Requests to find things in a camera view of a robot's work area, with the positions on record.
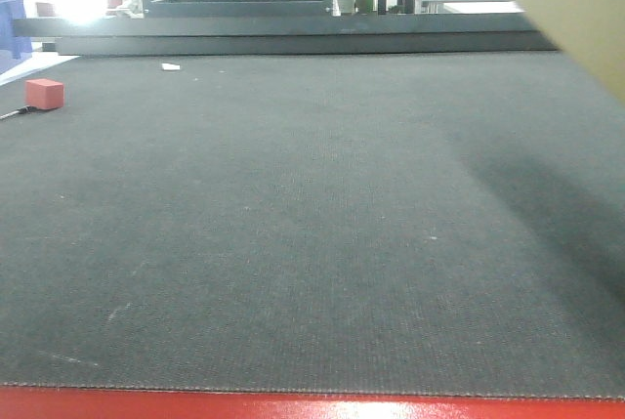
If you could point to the tall brown cardboard box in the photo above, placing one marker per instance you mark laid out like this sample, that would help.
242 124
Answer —
591 32

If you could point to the dark grey conveyor belt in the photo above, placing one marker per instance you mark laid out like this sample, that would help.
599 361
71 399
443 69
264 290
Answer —
424 225

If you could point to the red conveyor front edge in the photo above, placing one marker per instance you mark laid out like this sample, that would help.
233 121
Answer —
26 402

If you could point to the white paper scrap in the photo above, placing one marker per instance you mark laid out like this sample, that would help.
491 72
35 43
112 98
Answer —
170 67

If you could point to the white lab table right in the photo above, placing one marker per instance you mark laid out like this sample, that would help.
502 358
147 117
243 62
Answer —
467 7

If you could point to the small red block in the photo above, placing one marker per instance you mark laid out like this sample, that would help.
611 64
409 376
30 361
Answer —
44 94

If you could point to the blue plastic crate left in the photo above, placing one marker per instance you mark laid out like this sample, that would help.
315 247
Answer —
12 45

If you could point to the dark metal conveyor frame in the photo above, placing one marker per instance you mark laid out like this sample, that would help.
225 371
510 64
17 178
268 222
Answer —
283 27

